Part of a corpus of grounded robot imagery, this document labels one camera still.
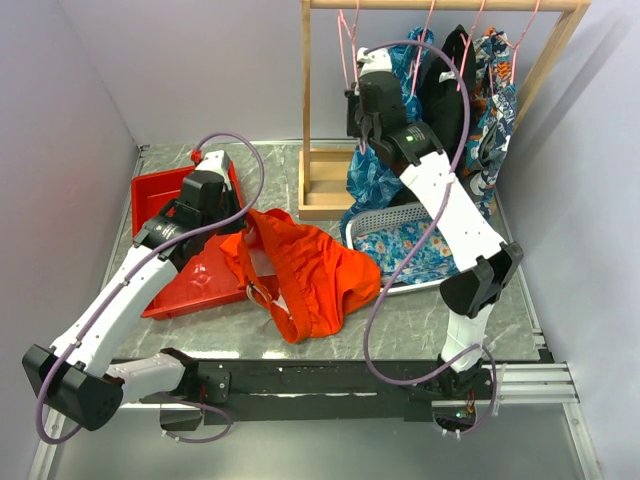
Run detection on pink hanger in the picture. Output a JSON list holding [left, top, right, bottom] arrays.
[[410, 0, 436, 96], [455, 1, 486, 91], [336, 0, 371, 156], [500, 0, 541, 85]]

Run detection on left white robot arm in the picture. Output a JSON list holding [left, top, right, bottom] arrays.
[[22, 160, 247, 431]]

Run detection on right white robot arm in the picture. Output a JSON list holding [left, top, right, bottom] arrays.
[[356, 71, 523, 399]]

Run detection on black shorts hanging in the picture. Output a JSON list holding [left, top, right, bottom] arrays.
[[416, 29, 464, 159]]

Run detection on blue patterned shorts hanging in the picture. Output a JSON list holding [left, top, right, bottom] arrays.
[[340, 45, 422, 236]]

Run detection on orange blue patterned shorts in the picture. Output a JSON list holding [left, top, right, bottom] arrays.
[[457, 28, 517, 219]]

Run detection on floral shorts in basket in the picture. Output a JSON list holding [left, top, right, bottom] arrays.
[[353, 220, 458, 285]]

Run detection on red plastic tray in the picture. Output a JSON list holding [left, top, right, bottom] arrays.
[[131, 166, 246, 320]]

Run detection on wooden clothes rack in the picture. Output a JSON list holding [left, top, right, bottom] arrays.
[[298, 1, 591, 220]]

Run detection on white plastic basket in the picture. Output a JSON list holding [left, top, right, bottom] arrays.
[[342, 203, 447, 295]]

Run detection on black base bar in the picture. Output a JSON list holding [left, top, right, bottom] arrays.
[[138, 357, 494, 432]]

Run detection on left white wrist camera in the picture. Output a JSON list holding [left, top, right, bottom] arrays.
[[195, 150, 232, 176]]

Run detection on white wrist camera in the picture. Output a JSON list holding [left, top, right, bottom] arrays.
[[356, 47, 392, 77], [195, 150, 232, 176]]

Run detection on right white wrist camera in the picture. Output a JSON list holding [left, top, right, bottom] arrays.
[[356, 47, 392, 77]]

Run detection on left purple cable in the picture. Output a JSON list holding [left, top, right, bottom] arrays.
[[37, 131, 266, 445]]

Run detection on purple cable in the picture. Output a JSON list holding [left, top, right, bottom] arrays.
[[361, 40, 499, 437], [37, 131, 266, 445]]

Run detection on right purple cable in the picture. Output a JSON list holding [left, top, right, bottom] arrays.
[[361, 40, 499, 437]]

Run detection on aluminium rail frame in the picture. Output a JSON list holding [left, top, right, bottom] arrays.
[[27, 144, 601, 480]]

